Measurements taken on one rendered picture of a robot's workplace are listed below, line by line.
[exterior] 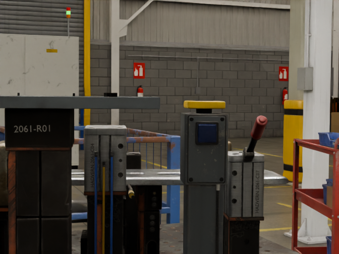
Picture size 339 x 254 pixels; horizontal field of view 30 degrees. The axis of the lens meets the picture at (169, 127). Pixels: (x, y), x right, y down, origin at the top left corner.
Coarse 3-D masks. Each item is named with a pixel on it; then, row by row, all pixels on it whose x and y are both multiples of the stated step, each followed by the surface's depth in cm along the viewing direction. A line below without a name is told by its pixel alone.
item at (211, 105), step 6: (186, 102) 101; (192, 102) 99; (198, 102) 99; (204, 102) 99; (210, 102) 99; (216, 102) 99; (222, 102) 99; (192, 108) 99; (198, 108) 99; (204, 108) 99; (210, 108) 99; (216, 108) 100; (222, 108) 100
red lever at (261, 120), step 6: (258, 120) 105; (264, 120) 105; (258, 126) 105; (264, 126) 105; (252, 132) 108; (258, 132) 107; (252, 138) 110; (258, 138) 108; (252, 144) 112; (246, 150) 114; (252, 150) 114; (246, 156) 114; (252, 156) 114
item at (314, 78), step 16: (320, 0) 499; (320, 16) 500; (320, 32) 501; (304, 48) 514; (320, 48) 501; (304, 64) 514; (320, 64) 502; (304, 80) 501; (320, 80) 503; (304, 96) 514; (320, 96) 504; (304, 112) 514; (320, 112) 504; (304, 128) 515; (320, 128) 505; (304, 160) 515; (320, 160) 507; (304, 176) 516; (320, 176) 508; (304, 208) 516; (304, 224) 513; (320, 224) 510; (304, 240) 500; (320, 240) 500
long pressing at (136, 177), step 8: (72, 176) 130; (80, 176) 130; (128, 176) 130; (136, 176) 130; (144, 176) 130; (152, 176) 131; (160, 176) 131; (168, 176) 128; (176, 176) 128; (264, 176) 129; (272, 176) 129; (280, 176) 130; (72, 184) 125; (80, 184) 125; (136, 184) 126; (144, 184) 126; (152, 184) 126; (160, 184) 127; (168, 184) 127; (176, 184) 127; (264, 184) 128; (272, 184) 129
